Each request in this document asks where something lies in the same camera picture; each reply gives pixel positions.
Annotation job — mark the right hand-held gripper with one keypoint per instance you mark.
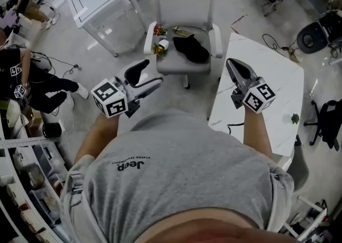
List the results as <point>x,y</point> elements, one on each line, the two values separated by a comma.
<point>259,97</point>

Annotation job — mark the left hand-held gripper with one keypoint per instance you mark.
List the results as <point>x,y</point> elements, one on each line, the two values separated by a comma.
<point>117,100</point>

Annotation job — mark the person's right forearm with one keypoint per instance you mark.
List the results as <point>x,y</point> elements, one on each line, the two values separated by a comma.
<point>256,132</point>

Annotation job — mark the person's left forearm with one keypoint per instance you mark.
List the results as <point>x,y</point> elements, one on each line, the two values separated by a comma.
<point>99,135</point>

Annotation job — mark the white marble table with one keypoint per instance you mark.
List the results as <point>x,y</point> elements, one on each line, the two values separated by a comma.
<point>267,76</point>

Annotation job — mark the orange artificial flower bunch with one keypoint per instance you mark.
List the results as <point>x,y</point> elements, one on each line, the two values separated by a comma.
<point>159,49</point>

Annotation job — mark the small white box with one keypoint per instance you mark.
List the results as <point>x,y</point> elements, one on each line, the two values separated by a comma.
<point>163,44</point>

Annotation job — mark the red artificial flower bunch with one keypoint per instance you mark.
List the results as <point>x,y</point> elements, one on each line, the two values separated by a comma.
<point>159,30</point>

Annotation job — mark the black soft pouch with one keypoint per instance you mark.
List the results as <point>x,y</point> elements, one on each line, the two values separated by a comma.
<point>192,49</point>

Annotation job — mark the gold olive slim object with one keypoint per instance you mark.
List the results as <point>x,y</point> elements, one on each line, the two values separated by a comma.
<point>183,31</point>

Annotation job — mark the small green plant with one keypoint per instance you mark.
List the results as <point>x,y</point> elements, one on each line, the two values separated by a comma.
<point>295,118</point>

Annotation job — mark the white grey office chair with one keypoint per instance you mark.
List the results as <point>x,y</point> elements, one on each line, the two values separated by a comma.
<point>184,9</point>

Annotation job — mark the black round stool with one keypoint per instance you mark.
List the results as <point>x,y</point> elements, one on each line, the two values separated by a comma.
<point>312,37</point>

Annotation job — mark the white square table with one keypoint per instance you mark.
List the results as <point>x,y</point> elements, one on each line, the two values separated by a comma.
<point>104,4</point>

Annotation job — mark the person's grey shirt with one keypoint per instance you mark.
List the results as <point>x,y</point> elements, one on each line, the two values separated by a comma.
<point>176,172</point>

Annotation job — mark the black armchair with wheels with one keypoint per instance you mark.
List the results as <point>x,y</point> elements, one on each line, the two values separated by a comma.
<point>330,121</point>

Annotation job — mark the black round bin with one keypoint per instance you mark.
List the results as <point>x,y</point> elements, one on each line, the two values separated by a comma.
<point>52,130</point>

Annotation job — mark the white storage shelf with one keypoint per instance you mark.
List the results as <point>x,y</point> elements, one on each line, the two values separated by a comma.
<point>26,183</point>

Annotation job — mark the white metal rack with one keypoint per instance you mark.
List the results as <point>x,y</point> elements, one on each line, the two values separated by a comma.
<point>307,218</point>

